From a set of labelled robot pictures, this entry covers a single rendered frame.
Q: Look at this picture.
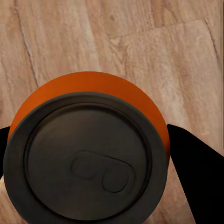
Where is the can of soda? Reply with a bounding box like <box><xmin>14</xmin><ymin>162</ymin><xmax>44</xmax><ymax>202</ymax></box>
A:
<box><xmin>3</xmin><ymin>71</ymin><xmax>170</xmax><ymax>224</ymax></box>

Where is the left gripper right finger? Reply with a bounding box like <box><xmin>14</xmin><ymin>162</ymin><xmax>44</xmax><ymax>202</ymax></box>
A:
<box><xmin>167</xmin><ymin>124</ymin><xmax>224</xmax><ymax>224</ymax></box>

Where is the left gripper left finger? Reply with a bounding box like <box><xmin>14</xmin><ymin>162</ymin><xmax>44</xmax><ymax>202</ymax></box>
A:
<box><xmin>0</xmin><ymin>126</ymin><xmax>10</xmax><ymax>179</ymax></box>

